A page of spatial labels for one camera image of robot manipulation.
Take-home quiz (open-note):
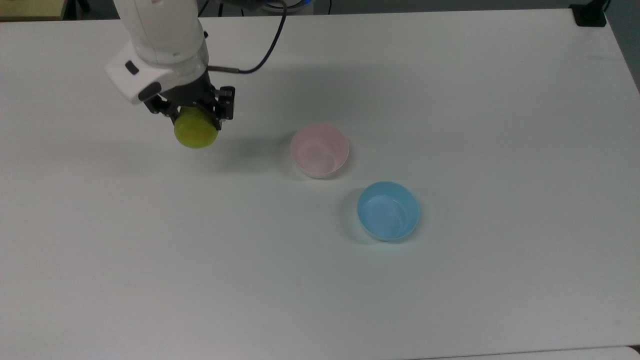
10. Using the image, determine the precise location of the yellow-green ball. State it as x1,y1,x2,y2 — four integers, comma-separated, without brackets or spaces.
173,107,220,150

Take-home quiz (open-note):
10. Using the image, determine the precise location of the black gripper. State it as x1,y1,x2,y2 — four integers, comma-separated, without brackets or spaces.
144,70,236,132

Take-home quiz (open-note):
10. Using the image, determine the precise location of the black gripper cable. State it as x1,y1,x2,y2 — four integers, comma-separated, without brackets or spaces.
207,0,289,76

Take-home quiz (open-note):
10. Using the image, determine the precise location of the blue plastic bowl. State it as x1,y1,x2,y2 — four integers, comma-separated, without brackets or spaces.
356,181,421,242

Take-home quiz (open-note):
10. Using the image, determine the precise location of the black table corner clamp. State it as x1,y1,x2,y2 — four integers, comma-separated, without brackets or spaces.
570,0,609,28

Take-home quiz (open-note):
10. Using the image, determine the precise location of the tan wooden board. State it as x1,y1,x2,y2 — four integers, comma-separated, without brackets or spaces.
0,0,68,22

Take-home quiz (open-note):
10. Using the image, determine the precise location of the pink plastic bowl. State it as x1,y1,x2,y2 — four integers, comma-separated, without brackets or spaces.
290,123,350,180

